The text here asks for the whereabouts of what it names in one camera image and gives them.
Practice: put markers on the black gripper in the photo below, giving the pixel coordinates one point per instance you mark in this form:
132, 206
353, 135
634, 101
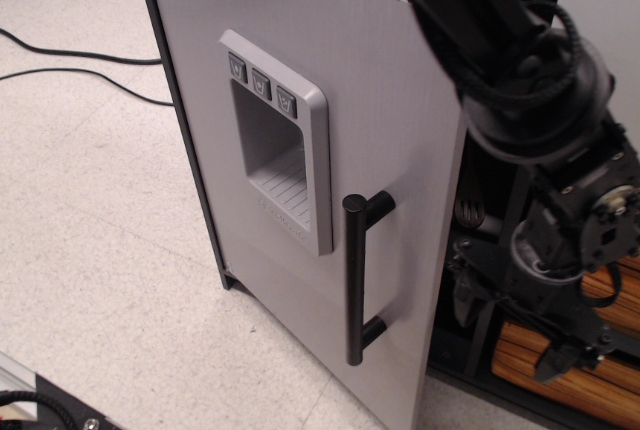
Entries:
486, 274

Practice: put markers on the black bar door handle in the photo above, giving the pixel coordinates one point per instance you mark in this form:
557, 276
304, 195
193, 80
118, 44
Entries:
360, 215

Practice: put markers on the grey toy fridge door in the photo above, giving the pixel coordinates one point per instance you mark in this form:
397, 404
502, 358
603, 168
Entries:
394, 125

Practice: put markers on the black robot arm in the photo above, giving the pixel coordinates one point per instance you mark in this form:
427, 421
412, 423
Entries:
535, 93

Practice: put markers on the dark grey fridge cabinet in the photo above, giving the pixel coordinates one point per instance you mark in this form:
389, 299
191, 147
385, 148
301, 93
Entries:
466, 354

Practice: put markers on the lower woven orange basket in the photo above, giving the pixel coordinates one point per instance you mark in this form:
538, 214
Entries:
609, 393

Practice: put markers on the woven orange basket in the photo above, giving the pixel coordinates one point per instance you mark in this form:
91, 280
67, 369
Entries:
624, 312
609, 393

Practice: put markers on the upper woven orange basket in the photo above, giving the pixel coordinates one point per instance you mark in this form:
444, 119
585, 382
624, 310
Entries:
624, 312

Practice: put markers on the wooden slotted spoon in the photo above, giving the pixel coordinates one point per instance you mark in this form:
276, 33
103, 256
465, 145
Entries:
469, 208

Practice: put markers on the grey water dispenser panel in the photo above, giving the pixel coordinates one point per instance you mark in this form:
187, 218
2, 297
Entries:
282, 120

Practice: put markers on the white cabinet door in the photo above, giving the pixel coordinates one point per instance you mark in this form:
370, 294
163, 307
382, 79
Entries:
613, 27

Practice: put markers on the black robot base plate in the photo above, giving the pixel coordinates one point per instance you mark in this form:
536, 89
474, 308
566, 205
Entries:
83, 415

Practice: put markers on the aluminium frame rail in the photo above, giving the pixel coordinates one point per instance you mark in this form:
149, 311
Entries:
17, 377

